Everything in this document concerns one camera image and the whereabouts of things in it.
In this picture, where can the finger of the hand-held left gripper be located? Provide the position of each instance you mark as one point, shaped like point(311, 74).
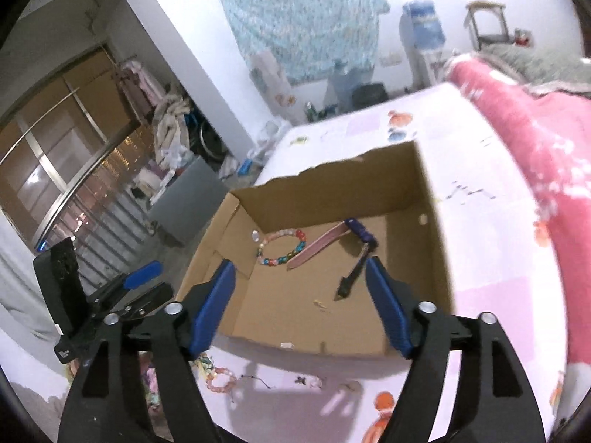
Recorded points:
point(152, 300)
point(143, 274)

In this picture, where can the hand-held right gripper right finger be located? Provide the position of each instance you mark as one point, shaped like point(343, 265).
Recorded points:
point(388, 307)

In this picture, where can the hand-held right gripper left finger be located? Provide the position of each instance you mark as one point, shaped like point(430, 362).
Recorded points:
point(212, 309)

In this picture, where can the brown cardboard box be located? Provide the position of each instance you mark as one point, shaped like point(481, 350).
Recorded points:
point(277, 300)

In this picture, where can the blue smartwatch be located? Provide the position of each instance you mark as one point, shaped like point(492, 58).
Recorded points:
point(359, 231)

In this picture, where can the grey cabinet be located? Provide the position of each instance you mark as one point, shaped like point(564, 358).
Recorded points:
point(194, 203)

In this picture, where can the bicycle wheel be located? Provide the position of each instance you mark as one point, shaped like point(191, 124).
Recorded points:
point(205, 140)

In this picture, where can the pile of clothes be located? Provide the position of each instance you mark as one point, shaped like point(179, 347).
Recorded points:
point(171, 124)

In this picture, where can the wooden wardrobe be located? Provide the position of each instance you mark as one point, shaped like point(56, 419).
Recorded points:
point(55, 124)

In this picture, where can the hanging pink clothes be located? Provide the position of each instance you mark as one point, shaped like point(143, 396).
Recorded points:
point(138, 83)

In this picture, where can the black bin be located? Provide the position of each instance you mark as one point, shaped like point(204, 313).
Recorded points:
point(369, 94)

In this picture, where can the clear water jug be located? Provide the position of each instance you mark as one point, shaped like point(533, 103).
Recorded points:
point(344, 85)

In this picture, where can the white plastic bags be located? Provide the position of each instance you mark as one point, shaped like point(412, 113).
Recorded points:
point(265, 74)

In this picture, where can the pink floral blanket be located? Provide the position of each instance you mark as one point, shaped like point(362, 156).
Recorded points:
point(531, 115)

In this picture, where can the white water dispenser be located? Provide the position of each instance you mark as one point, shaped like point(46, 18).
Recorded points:
point(425, 69)

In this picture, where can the grey blanket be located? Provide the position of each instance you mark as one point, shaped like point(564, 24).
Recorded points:
point(531, 62)

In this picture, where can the blue water dispenser bottle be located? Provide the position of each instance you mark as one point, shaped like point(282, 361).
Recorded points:
point(422, 23)

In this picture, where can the wooden stool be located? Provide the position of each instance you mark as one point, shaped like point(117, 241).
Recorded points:
point(487, 7)

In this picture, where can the blue floral wall cloth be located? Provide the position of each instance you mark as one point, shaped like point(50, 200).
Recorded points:
point(304, 32)

